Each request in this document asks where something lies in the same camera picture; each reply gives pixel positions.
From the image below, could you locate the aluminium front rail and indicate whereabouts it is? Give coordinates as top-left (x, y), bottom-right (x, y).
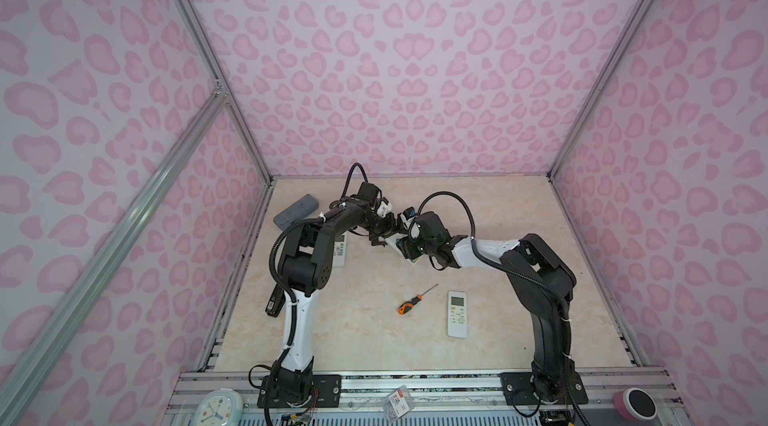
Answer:
top-left (161, 367), bottom-right (692, 425)

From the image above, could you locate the small clear parts box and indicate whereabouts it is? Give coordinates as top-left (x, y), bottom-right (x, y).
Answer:
top-left (382, 386), bottom-right (414, 422)

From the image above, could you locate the orange black screwdriver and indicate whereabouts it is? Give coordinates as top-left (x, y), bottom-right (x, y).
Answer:
top-left (397, 283), bottom-right (438, 316)

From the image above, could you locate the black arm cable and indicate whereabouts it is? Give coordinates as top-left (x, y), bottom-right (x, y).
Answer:
top-left (338, 162), bottom-right (370, 202)
top-left (416, 190), bottom-right (571, 319)

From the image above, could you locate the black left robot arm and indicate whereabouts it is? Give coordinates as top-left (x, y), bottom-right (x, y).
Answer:
top-left (268, 182), bottom-right (415, 401)

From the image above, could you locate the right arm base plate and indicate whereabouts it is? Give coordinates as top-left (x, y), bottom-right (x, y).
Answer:
top-left (499, 372), bottom-right (589, 407)

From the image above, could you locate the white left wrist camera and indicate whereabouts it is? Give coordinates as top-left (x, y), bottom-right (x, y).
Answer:
top-left (376, 198), bottom-right (392, 218)

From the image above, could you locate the white remote control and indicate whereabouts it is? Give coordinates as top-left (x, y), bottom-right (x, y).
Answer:
top-left (332, 233), bottom-right (348, 268)
top-left (447, 291), bottom-right (468, 339)
top-left (384, 234), bottom-right (408, 256)

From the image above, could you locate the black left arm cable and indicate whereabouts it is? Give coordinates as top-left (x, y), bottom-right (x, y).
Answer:
top-left (338, 162), bottom-right (370, 202)

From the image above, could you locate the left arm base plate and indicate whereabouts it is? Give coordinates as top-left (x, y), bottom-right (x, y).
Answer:
top-left (257, 370), bottom-right (341, 409)

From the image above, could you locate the pink tape roll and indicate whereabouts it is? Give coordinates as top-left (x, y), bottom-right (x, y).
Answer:
top-left (613, 387), bottom-right (658, 421)

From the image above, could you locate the white analog clock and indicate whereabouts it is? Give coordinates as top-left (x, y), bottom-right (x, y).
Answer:
top-left (190, 388), bottom-right (244, 426)

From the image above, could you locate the grey rectangular sponge block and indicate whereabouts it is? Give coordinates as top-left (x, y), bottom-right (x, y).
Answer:
top-left (273, 194), bottom-right (319, 231)

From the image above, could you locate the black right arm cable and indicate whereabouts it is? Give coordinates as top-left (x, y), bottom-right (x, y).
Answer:
top-left (416, 190), bottom-right (571, 319)

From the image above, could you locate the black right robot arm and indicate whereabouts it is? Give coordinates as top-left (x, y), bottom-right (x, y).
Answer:
top-left (396, 208), bottom-right (577, 404)

